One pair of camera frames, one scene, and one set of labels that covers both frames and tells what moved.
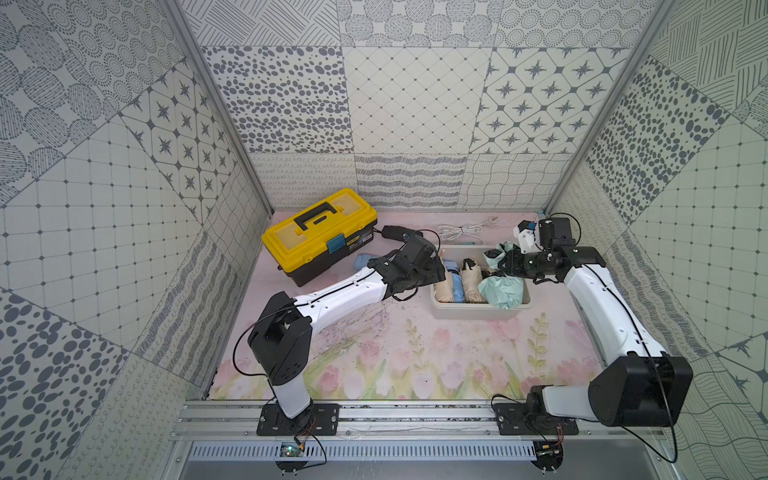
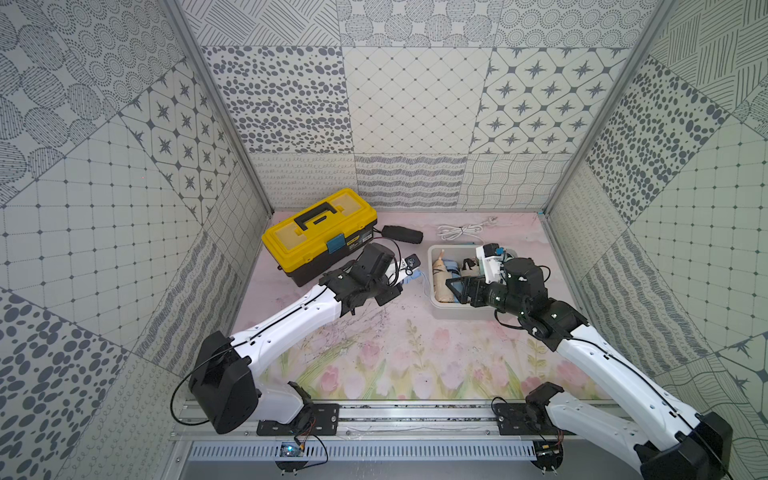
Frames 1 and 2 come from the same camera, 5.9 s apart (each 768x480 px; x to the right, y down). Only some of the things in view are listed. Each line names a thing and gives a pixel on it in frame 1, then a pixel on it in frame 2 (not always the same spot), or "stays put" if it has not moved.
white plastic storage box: x=450 y=310 stays put
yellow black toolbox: x=318 y=239 stays put
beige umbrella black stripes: x=444 y=291 stays put
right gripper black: x=514 y=257 to x=476 y=284
